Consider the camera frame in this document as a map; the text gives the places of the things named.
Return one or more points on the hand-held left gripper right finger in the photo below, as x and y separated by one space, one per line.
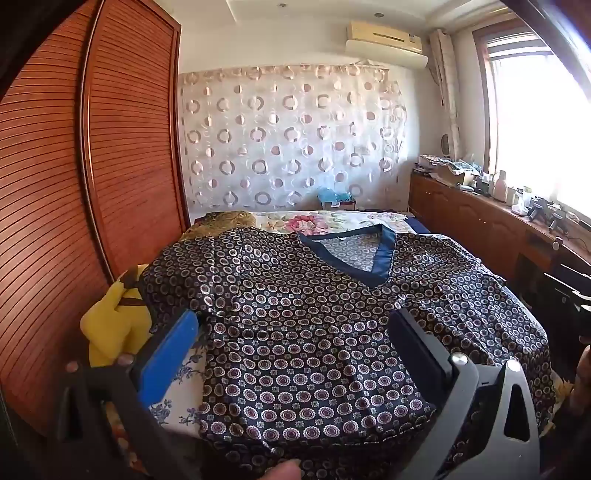
422 355

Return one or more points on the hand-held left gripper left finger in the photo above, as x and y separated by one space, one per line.
166 360

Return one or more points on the navy patterned satin shirt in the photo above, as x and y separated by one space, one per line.
300 323

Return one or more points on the person's left hand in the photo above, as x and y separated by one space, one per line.
279 471

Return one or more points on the blue floral white bedsheet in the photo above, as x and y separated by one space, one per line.
180 383

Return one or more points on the yellow plush toy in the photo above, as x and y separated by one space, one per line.
111 323

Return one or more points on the navy blue blanket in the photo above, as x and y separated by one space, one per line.
415 225

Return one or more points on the long wooden cabinet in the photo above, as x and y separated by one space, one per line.
466 221

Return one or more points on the golden brown cushion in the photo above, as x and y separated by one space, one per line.
221 221

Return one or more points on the colourful floral quilt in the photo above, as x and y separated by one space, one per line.
314 222

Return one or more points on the blue tissue box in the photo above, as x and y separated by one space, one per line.
336 199

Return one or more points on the white bottle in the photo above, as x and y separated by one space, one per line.
500 184

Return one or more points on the pile of papers and boxes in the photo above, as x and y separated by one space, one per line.
448 168

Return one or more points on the black device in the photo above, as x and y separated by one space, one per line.
549 212

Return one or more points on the white circle-print curtain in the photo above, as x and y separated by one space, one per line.
286 138

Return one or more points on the bright window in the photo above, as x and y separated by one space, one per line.
540 120

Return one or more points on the tied-back lace window curtain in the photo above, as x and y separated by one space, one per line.
445 92

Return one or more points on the beige air conditioner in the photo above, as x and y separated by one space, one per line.
383 39

